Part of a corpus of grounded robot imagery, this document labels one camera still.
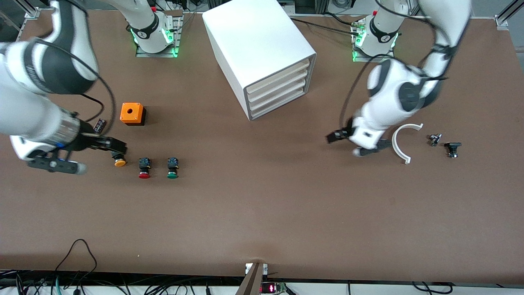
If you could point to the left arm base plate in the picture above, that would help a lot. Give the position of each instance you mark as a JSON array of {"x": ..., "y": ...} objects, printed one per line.
[{"x": 355, "y": 56}]

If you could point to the black push button switch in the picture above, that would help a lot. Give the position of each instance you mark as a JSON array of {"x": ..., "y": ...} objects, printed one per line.
[{"x": 452, "y": 146}]

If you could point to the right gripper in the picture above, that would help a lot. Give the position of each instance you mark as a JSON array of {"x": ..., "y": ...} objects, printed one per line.
[{"x": 87, "y": 140}]

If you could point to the green push button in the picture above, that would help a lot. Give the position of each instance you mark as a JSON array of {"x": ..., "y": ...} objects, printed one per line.
[{"x": 172, "y": 174}]

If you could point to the brown camera mount post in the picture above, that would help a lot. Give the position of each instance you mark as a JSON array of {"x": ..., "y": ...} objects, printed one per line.
[{"x": 251, "y": 282}]

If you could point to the white semicircular bracket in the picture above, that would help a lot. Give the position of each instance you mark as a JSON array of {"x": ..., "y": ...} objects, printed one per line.
[{"x": 395, "y": 143}]

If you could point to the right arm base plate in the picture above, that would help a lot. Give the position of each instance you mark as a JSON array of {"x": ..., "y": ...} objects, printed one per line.
[{"x": 143, "y": 53}]

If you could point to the device with red display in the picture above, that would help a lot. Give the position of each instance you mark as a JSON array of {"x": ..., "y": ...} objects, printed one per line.
[{"x": 271, "y": 288}]

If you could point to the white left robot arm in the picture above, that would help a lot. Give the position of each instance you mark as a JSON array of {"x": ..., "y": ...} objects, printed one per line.
[{"x": 393, "y": 86}]

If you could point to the aluminium frame profile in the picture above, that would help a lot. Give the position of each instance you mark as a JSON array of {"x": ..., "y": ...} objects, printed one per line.
[
  {"x": 30, "y": 10},
  {"x": 507, "y": 14}
]

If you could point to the red push button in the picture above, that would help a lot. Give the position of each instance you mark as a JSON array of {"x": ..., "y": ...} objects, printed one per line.
[{"x": 144, "y": 174}]

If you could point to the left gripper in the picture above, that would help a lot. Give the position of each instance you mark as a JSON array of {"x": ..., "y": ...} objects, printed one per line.
[{"x": 343, "y": 134}]

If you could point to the small black contact block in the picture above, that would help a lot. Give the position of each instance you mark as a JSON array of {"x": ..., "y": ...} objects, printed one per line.
[{"x": 100, "y": 125}]

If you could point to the orange box with hole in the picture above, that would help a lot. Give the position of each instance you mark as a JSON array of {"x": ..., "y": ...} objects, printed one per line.
[{"x": 132, "y": 112}]

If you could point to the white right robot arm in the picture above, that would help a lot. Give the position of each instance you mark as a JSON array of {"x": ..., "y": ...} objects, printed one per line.
[{"x": 24, "y": 114}]

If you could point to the yellow push button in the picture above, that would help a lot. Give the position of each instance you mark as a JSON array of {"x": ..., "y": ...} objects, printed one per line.
[{"x": 120, "y": 162}]

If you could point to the chrome valve fitting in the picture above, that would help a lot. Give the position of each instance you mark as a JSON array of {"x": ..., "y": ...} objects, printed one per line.
[{"x": 434, "y": 139}]

